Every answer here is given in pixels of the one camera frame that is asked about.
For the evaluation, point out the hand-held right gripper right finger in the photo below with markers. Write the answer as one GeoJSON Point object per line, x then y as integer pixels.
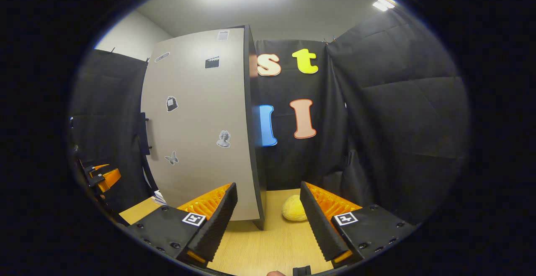
{"type": "Point", "coordinates": [320, 225]}

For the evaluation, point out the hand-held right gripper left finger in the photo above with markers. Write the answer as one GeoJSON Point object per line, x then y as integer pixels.
{"type": "Point", "coordinates": [215, 225]}

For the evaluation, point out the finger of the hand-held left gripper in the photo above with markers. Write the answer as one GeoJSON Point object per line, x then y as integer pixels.
{"type": "Point", "coordinates": [109, 179]}
{"type": "Point", "coordinates": [97, 168]}

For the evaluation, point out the yellow plush ball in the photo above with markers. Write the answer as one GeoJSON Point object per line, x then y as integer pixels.
{"type": "Point", "coordinates": [293, 210]}

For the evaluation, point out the black backdrop cloth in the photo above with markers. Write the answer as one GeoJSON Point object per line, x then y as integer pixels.
{"type": "Point", "coordinates": [398, 100]}

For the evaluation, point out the ceiling light panel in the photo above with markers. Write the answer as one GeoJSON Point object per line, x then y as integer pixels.
{"type": "Point", "coordinates": [383, 3]}

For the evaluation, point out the light grey cabinet door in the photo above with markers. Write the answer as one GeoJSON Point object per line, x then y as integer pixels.
{"type": "Point", "coordinates": [201, 121]}

